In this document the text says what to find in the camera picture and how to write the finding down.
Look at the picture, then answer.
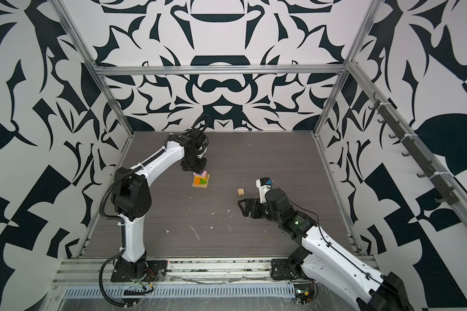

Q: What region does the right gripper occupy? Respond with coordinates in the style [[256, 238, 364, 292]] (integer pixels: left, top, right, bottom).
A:
[[237, 197, 285, 227]]

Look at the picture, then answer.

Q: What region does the pink wood block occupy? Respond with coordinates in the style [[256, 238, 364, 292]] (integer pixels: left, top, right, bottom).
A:
[[193, 171, 208, 178]]

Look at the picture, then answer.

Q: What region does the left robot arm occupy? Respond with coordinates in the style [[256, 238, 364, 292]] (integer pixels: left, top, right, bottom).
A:
[[99, 128, 209, 272]]

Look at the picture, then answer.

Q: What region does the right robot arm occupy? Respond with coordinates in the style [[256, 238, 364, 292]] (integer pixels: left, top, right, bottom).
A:
[[237, 189, 413, 310]]

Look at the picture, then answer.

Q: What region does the black hook rack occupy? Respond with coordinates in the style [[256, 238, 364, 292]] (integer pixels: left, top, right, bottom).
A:
[[368, 93, 460, 206]]

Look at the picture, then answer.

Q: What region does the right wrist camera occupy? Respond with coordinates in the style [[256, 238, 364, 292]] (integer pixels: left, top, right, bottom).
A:
[[256, 177, 272, 204]]

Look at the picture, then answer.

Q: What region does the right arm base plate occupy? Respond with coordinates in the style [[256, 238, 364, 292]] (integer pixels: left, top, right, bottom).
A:
[[270, 258, 307, 281]]

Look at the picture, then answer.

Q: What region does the aluminium front rail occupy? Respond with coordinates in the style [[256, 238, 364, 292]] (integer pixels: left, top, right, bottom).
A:
[[48, 254, 386, 300]]

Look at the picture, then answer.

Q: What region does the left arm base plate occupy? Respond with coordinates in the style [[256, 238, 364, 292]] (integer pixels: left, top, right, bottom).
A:
[[110, 259, 168, 282]]

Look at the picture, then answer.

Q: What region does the aluminium frame crossbar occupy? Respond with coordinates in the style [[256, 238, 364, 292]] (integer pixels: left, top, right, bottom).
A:
[[95, 64, 345, 76]]

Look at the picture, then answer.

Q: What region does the left black corrugated cable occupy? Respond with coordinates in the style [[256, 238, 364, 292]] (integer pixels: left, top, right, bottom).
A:
[[98, 252, 141, 308]]

